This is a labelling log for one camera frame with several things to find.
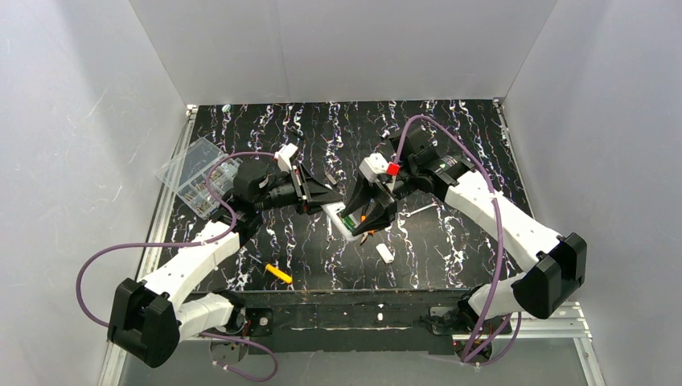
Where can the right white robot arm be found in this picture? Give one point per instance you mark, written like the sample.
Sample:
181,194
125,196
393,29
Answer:
552,266

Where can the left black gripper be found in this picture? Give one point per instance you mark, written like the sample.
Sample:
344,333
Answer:
302,187

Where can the white remote control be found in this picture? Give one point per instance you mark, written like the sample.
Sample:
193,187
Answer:
333,212

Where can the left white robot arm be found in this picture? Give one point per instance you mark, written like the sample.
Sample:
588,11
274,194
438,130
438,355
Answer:
150,317

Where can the small green capped battery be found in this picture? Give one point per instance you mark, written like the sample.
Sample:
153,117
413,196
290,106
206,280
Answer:
349,222

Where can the white battery cover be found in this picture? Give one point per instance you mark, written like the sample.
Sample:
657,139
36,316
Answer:
385,253

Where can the orange handled pliers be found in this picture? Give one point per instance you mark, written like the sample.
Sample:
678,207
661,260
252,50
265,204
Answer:
367,230

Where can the aluminium frame rail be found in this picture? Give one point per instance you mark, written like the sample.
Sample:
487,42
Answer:
554,351

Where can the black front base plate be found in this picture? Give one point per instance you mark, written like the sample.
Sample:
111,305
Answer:
357,320

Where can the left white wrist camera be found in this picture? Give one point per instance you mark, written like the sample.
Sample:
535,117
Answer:
285,157

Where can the clear plastic screw box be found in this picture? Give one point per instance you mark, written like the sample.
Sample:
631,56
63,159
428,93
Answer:
185,174

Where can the yellow handled screwdriver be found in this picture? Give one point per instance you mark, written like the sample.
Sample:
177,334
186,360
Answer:
275,271

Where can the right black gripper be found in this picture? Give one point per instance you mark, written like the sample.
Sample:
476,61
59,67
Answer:
376,190

